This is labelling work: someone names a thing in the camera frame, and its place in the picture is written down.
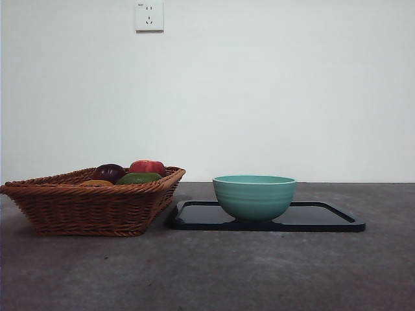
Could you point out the teal ribbed bowl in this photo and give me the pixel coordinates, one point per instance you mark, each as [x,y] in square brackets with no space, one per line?
[254,201]

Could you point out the red apple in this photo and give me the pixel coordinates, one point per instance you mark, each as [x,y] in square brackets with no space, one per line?
[146,166]

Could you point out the green avocado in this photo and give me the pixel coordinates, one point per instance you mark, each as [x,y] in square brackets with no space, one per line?
[138,178]

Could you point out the dark purple round fruit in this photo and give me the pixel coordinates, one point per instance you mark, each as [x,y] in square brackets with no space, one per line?
[108,172]

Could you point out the dark rectangular tray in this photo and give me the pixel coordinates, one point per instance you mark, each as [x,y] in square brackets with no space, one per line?
[317,217]

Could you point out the brown wicker basket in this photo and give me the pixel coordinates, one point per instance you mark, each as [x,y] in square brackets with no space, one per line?
[84,210]

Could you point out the white wall socket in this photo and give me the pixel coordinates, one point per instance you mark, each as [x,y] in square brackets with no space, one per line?
[149,17]

